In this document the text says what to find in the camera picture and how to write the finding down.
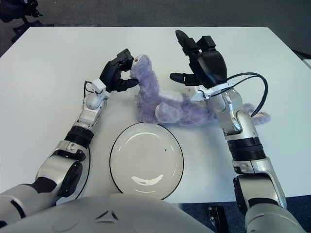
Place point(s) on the black office chair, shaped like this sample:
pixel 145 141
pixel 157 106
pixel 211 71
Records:
pixel 22 19

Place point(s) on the purple plush rabbit doll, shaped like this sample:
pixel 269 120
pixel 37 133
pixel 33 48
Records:
pixel 155 102

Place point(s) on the black metal bracket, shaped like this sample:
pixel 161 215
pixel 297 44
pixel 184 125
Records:
pixel 217 218

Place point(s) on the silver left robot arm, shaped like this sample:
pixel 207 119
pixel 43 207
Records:
pixel 56 160

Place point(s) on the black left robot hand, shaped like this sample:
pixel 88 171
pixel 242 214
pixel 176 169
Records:
pixel 111 72

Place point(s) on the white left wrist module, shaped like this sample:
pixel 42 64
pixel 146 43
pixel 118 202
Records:
pixel 98 86

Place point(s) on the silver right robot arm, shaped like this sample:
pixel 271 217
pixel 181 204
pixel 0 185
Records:
pixel 243 136

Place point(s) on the white plate with black rim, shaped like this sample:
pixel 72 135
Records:
pixel 145 162

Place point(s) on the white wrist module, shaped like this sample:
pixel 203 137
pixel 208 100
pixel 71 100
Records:
pixel 98 86
pixel 196 95

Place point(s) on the grey robot torso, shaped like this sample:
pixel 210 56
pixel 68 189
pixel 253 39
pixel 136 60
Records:
pixel 121 213

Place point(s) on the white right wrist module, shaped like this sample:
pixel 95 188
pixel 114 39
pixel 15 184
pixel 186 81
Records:
pixel 196 95

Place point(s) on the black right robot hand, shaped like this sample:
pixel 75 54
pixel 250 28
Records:
pixel 211 68

